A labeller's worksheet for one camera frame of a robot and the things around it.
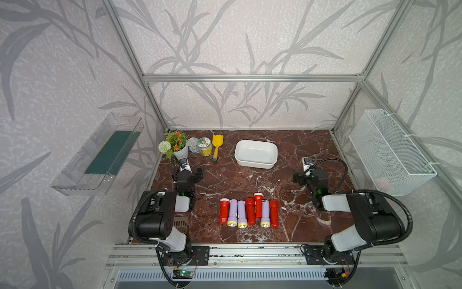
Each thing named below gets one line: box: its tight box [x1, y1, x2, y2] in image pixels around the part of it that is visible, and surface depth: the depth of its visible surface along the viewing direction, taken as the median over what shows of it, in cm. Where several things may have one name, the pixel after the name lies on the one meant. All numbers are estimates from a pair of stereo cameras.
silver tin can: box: [187, 136, 201, 153], surface depth 107 cm
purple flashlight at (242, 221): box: [237, 199, 248, 229], surface depth 84 cm
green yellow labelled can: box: [197, 136, 213, 157], surface depth 107 cm
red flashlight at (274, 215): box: [269, 199, 280, 229], surface depth 85 cm
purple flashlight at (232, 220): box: [227, 198, 238, 227], surface depth 84 cm
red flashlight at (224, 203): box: [219, 198, 230, 226], surface depth 86 cm
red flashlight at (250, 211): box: [245, 197, 256, 226], surface depth 86 cm
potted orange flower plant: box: [158, 128, 189, 161], surface depth 96 cm
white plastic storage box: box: [234, 139, 279, 170], surface depth 107 cm
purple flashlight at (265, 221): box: [260, 199, 271, 229], surface depth 84 cm
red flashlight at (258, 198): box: [253, 192, 264, 219], surface depth 88 cm
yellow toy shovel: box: [211, 134, 224, 162], surface depth 117 cm
